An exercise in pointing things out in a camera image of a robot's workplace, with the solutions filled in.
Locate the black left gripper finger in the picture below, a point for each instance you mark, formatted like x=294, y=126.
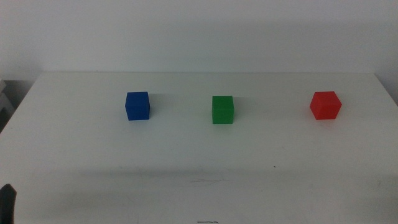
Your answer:
x=7, y=205

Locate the blue cube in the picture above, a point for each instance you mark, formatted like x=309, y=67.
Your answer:
x=137, y=107

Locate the green cube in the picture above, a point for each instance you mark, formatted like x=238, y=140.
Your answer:
x=222, y=110

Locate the red cube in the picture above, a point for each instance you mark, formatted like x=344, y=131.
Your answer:
x=325, y=106

